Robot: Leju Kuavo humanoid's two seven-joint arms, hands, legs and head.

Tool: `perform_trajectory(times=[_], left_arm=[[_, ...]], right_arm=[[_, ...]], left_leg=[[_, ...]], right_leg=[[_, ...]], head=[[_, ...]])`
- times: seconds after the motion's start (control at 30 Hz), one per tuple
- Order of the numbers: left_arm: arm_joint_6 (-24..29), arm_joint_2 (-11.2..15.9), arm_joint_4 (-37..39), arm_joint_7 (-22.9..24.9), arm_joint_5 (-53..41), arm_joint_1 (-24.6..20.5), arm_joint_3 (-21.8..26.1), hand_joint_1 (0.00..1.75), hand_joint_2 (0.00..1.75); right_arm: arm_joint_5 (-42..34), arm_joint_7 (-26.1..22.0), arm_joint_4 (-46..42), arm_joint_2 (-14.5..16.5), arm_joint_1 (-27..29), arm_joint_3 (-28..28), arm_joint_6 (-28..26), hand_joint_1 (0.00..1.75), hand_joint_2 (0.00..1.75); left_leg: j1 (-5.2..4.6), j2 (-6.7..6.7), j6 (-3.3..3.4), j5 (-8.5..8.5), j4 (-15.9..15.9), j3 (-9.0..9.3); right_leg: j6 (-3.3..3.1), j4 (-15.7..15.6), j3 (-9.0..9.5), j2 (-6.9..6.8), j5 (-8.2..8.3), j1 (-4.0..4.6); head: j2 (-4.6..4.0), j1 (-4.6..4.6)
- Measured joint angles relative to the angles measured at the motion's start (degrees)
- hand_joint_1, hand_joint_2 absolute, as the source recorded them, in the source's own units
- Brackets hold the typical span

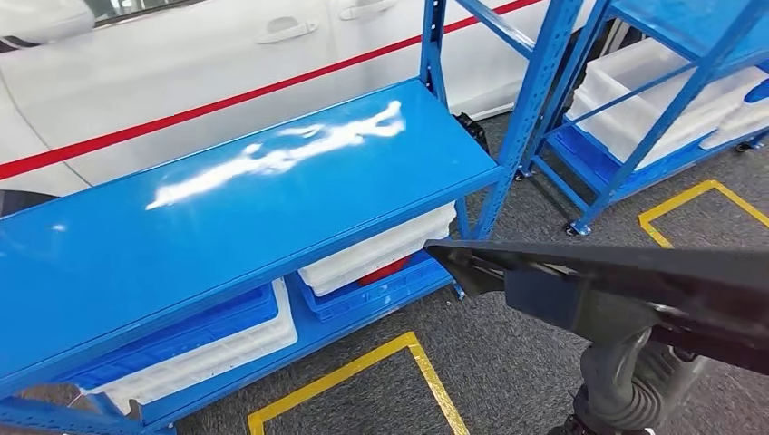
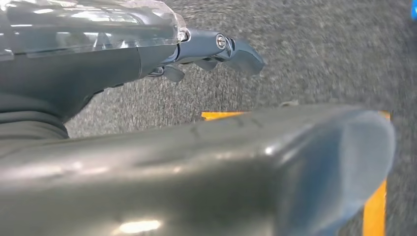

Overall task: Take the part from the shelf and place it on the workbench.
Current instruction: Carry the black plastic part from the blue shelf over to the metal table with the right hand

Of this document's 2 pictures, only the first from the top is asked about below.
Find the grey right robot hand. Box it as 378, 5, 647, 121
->
579, 326, 713, 387

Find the black plastic frame part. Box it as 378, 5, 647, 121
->
423, 239, 769, 376

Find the blue wheeled shelf rack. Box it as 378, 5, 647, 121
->
516, 0, 769, 238

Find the blue metal shelf rack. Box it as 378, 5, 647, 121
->
0, 0, 587, 435

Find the yellow floor tape square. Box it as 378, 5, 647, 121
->
246, 332, 471, 435
638, 179, 769, 249

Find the blue plastic bin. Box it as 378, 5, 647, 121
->
56, 282, 280, 392
294, 252, 454, 324
550, 122, 638, 199

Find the red object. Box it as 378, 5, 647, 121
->
359, 255, 415, 286

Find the white plastic bin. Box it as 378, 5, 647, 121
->
699, 90, 769, 151
298, 200, 458, 298
567, 38, 769, 170
78, 276, 300, 415

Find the red barrier belt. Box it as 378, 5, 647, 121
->
0, 0, 542, 182

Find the white car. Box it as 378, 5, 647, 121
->
0, 0, 593, 218

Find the white car door handle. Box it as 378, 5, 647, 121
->
255, 16, 319, 45
339, 0, 399, 21

